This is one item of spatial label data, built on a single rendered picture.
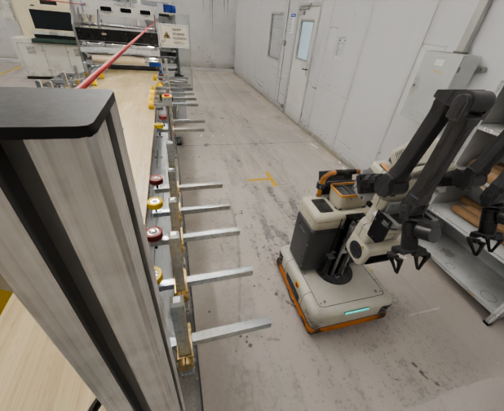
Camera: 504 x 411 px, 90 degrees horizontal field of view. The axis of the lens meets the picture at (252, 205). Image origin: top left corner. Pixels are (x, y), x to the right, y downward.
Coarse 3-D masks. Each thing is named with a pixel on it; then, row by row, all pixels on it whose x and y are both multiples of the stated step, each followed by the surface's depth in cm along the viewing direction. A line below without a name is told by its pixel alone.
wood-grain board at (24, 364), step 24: (120, 72) 412; (144, 72) 429; (120, 96) 296; (144, 96) 304; (144, 120) 238; (144, 144) 194; (144, 168) 164; (144, 192) 142; (144, 216) 126; (24, 312) 82; (0, 336) 76; (24, 336) 76; (0, 360) 71; (24, 360) 71; (48, 360) 72; (0, 384) 66; (24, 384) 67; (48, 384) 67; (72, 384) 68; (0, 408) 63; (24, 408) 63; (48, 408) 63; (72, 408) 64
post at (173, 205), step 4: (168, 200) 105; (172, 200) 104; (176, 200) 105; (172, 204) 104; (176, 204) 105; (172, 208) 105; (176, 208) 106; (172, 212) 107; (176, 212) 107; (172, 216) 108; (176, 216) 108; (172, 220) 109; (176, 220) 110; (172, 224) 110; (176, 224) 111; (172, 228) 112; (176, 228) 112; (180, 232) 114; (180, 236) 116; (180, 240) 117
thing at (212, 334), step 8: (248, 320) 92; (256, 320) 92; (264, 320) 92; (216, 328) 89; (224, 328) 89; (232, 328) 89; (240, 328) 89; (248, 328) 89; (256, 328) 91; (264, 328) 93; (192, 336) 86; (200, 336) 86; (208, 336) 86; (216, 336) 86; (224, 336) 88; (192, 344) 85
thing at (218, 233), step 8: (192, 232) 125; (200, 232) 126; (208, 232) 126; (216, 232) 127; (224, 232) 127; (232, 232) 129; (160, 240) 120; (168, 240) 120; (184, 240) 123; (192, 240) 125; (200, 240) 126
